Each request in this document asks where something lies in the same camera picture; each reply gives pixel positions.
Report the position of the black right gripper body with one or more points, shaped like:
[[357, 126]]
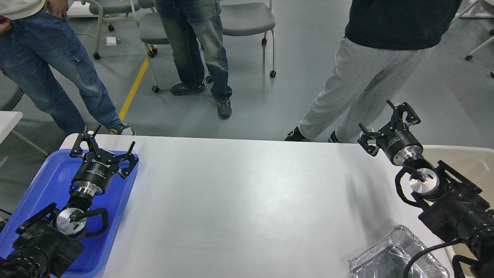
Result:
[[398, 145]]

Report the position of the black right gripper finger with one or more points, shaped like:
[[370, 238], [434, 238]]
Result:
[[370, 141], [402, 118]]

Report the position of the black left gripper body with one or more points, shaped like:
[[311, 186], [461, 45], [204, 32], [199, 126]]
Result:
[[96, 171]]

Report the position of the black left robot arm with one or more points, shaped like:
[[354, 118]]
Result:
[[68, 218]]

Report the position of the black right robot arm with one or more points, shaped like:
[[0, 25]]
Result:
[[451, 204]]

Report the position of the blue plastic tray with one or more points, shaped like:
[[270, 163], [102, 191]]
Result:
[[51, 185]]

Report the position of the white side table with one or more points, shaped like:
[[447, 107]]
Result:
[[8, 120]]

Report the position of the beige plastic bin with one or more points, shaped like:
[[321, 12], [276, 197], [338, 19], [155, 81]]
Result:
[[474, 163]]

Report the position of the person in grey sweatpants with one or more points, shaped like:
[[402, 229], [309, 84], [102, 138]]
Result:
[[384, 42]]

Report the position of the aluminium foil tray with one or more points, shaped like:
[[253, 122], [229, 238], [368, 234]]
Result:
[[389, 257]]

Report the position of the person in blue jeans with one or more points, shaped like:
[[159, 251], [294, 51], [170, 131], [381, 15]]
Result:
[[36, 39]]

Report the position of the white power adapter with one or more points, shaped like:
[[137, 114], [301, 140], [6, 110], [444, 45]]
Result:
[[111, 41]]

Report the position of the grey chair middle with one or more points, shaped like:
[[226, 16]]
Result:
[[151, 33]]

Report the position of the grey chair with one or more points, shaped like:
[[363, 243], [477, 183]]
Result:
[[151, 33], [251, 18], [111, 11]]

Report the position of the grey chair left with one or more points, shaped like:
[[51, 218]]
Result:
[[111, 11]]

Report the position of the person in faded jeans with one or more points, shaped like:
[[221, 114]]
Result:
[[195, 32]]

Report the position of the grey chair right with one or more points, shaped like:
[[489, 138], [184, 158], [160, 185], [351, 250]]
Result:
[[251, 18]]

